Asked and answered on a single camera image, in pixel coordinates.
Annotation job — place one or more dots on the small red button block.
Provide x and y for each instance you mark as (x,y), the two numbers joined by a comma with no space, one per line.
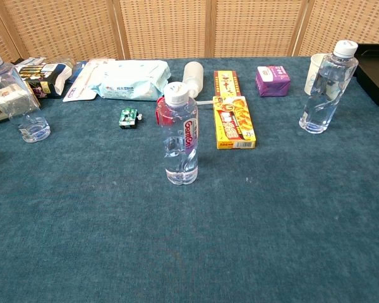
(160,115)

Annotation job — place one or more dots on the dark battery pack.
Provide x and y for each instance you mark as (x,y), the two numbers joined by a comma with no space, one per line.
(47,79)

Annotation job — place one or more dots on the yellow red curry box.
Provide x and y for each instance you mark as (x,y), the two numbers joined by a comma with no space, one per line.
(235,123)

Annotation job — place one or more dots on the clear bottle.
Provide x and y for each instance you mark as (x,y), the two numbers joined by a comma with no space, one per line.
(31,126)
(327,91)
(180,142)

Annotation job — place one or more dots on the pink white toothbrush pack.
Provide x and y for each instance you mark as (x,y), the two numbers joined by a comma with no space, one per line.
(82,86)

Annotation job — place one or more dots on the purple small box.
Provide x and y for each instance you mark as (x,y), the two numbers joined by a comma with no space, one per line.
(273,82)

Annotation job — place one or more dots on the light blue wet wipes pack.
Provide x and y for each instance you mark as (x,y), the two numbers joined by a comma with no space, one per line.
(129,79)

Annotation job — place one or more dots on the black plastic tray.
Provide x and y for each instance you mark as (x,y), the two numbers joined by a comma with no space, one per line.
(374,75)

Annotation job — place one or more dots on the woven rattan folding screen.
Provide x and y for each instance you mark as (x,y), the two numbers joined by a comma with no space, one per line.
(164,28)

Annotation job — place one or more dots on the small green circuit board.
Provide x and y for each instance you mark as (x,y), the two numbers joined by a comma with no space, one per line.
(128,118)

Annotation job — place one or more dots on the slim red yellow spice box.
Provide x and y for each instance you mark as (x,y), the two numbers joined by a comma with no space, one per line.
(226,82)

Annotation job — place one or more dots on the white paper cup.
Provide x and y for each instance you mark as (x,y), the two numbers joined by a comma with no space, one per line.
(312,72)

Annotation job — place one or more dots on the white squeeze wash bottle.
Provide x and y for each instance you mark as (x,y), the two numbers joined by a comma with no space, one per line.
(193,74)

